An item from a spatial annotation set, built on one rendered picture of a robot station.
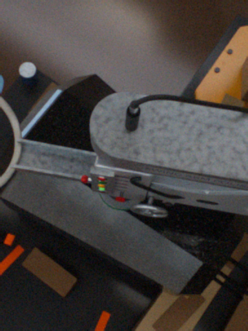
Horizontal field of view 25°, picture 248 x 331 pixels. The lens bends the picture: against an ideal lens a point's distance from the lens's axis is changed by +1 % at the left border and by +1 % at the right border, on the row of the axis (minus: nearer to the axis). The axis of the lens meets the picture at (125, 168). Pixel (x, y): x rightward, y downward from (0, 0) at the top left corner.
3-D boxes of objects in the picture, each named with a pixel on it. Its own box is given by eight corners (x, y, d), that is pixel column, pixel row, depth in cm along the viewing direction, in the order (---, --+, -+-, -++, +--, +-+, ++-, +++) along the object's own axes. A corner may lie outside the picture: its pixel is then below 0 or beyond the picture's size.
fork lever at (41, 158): (182, 163, 237) (184, 160, 232) (175, 207, 232) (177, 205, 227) (20, 133, 235) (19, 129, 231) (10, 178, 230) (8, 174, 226)
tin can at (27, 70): (28, 88, 354) (26, 80, 341) (19, 77, 356) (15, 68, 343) (41, 79, 356) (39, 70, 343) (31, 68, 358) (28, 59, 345)
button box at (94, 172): (113, 188, 215) (115, 169, 188) (112, 194, 215) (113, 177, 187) (93, 184, 215) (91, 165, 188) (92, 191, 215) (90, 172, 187)
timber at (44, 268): (24, 266, 326) (21, 264, 314) (37, 249, 329) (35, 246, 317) (65, 298, 322) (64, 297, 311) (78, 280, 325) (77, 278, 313)
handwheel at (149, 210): (168, 196, 226) (173, 188, 212) (165, 221, 223) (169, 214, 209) (132, 190, 226) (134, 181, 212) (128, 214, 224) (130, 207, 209)
